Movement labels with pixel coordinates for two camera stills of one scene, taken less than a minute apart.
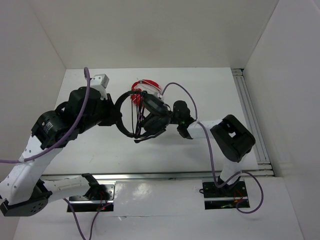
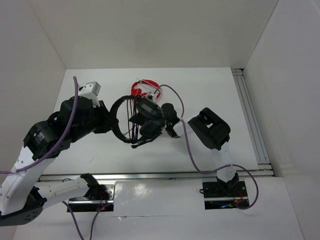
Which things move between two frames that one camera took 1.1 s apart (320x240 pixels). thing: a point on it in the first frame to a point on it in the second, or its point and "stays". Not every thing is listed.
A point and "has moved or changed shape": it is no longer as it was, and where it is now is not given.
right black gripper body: [175, 120] to [166, 122]
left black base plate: [82, 203] stays
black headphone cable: [137, 108] has moved or changed shape
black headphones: [157, 121] has moved or changed shape
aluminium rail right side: [264, 167] stays
